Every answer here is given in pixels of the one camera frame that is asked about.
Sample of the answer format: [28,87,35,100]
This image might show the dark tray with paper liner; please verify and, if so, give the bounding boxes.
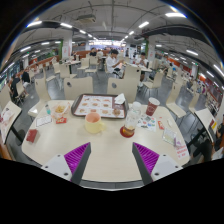
[70,92,130,120]

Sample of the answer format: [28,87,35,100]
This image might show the clear bag of fries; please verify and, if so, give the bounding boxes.
[50,101,72,121]

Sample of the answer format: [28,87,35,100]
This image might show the white notice with red print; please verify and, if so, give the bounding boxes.
[175,143,191,161]

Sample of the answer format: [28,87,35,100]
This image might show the dark red pouch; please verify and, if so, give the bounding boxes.
[25,128,39,144]

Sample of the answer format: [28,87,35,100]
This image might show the flat red packet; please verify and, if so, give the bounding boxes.
[55,117,69,125]

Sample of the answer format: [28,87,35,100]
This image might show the pale yellow mug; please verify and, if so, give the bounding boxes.
[84,111,107,135]

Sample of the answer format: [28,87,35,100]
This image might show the red paper cup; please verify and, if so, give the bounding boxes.
[145,96,162,117]

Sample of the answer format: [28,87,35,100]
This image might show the small red sauce packet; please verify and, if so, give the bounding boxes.
[157,119,166,131]

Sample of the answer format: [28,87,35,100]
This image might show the clear plastic packet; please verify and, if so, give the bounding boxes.
[162,128,178,147]

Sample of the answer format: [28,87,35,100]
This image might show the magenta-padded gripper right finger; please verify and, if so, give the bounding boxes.
[132,142,184,186]

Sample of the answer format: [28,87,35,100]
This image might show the ceiling lights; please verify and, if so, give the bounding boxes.
[0,8,224,88]

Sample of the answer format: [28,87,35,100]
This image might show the ceiling air conditioner unit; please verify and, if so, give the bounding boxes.
[75,13,97,25]

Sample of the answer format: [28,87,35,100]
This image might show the flat round red coaster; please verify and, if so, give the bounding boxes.
[119,125,136,139]

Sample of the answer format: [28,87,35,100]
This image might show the clear plastic bottle white cap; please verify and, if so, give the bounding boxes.
[123,101,143,137]

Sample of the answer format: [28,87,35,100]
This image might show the beige cafeteria chairs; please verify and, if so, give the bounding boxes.
[0,54,218,116]

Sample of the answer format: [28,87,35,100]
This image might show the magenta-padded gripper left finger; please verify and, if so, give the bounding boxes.
[42,142,92,186]

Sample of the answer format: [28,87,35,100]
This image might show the person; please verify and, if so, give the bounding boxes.
[137,52,150,81]
[9,74,22,102]
[88,47,99,57]
[20,68,32,90]
[105,48,124,75]
[214,114,224,152]

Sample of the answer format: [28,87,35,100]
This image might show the beige cafeteria table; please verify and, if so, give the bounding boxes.
[193,107,220,143]
[0,100,23,145]

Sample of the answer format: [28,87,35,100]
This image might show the beige chair with round hole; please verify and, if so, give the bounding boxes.
[62,76,95,101]
[106,76,139,103]

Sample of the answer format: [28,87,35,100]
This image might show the white paper napkin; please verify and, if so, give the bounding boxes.
[113,92,127,105]

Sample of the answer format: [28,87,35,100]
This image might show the colourful sticker sheet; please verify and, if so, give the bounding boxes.
[136,114,158,133]

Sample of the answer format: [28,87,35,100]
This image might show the white card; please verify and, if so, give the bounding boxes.
[35,114,54,128]

